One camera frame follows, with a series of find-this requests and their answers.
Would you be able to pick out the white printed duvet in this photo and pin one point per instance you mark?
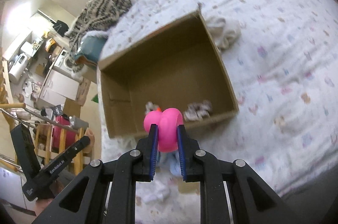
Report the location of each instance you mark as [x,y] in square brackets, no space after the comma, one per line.
[269,36]

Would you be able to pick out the wooden chair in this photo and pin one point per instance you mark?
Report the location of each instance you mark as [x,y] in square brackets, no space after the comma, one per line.
[50,142]

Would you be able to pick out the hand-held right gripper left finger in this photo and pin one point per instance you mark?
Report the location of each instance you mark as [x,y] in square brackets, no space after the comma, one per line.
[153,152]

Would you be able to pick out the pink rubber duck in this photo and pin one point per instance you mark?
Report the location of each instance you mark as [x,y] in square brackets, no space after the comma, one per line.
[167,126]

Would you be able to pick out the white washing machine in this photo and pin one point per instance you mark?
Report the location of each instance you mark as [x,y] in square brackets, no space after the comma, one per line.
[64,60]

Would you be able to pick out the white crumpled sock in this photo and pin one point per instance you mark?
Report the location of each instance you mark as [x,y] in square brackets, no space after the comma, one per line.
[158,192]

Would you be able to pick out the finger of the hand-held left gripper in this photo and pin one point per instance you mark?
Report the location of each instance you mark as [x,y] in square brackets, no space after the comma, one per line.
[82,144]

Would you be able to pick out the person's left forearm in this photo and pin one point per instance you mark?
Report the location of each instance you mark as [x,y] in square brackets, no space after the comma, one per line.
[43,206]

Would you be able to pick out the grey striped blanket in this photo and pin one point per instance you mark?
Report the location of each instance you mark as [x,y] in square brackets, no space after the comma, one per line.
[99,18]

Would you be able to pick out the cardboard carton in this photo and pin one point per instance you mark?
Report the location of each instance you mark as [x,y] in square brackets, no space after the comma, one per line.
[82,90]

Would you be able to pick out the blue cushion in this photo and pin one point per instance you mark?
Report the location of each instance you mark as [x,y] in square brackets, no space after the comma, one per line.
[89,47]

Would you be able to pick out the white kitchen appliance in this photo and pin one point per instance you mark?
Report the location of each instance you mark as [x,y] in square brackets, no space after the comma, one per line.
[18,65]

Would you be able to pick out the black hanging bag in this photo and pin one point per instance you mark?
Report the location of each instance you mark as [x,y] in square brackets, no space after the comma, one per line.
[62,26]

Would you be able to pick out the light blue cloth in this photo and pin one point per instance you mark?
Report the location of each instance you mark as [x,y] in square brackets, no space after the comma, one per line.
[171,164]

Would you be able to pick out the white cabinet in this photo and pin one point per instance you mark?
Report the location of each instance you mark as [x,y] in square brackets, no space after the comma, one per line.
[59,86]

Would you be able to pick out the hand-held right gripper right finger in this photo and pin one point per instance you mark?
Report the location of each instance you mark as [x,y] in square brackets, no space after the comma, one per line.
[181,152]

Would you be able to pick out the small white crumpled cloth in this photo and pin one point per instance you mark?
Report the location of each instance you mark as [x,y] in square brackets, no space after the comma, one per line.
[150,106]

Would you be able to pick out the white patterned crumpled cloth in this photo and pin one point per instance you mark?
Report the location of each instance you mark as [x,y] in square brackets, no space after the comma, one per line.
[197,111]

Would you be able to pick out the pink bag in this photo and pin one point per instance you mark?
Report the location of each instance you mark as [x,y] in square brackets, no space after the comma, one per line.
[62,131]

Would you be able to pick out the cream crumpled cloth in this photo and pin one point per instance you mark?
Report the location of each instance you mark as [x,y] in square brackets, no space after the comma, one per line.
[224,31]

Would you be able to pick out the brown cardboard box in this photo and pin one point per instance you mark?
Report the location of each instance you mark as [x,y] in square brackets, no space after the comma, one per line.
[169,70]

